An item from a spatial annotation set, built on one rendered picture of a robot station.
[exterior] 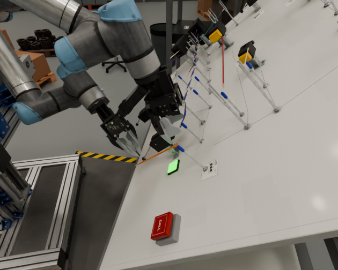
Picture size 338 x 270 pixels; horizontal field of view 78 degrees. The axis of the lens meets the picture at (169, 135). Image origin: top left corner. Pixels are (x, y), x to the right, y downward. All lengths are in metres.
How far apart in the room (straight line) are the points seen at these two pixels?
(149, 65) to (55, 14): 0.26
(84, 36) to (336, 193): 0.49
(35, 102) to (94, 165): 1.43
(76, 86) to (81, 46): 0.23
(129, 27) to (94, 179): 1.68
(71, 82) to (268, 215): 0.60
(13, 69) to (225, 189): 0.68
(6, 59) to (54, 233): 1.09
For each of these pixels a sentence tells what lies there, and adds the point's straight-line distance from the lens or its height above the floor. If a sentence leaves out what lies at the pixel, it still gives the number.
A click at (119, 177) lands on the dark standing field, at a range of 1.97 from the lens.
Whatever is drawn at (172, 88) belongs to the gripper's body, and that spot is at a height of 1.29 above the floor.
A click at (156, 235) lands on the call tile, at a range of 0.48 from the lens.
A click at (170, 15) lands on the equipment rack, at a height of 1.24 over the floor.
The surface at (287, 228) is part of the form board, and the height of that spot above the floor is 1.25.
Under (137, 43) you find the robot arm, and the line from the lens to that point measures 0.47.
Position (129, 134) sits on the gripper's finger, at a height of 1.09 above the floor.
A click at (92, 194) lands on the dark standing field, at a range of 1.93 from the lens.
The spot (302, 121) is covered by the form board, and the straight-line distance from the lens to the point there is 0.46.
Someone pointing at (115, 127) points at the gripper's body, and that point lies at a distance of 0.66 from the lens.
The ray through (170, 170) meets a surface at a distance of 0.62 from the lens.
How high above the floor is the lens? 1.54
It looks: 42 degrees down
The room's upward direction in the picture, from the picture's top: straight up
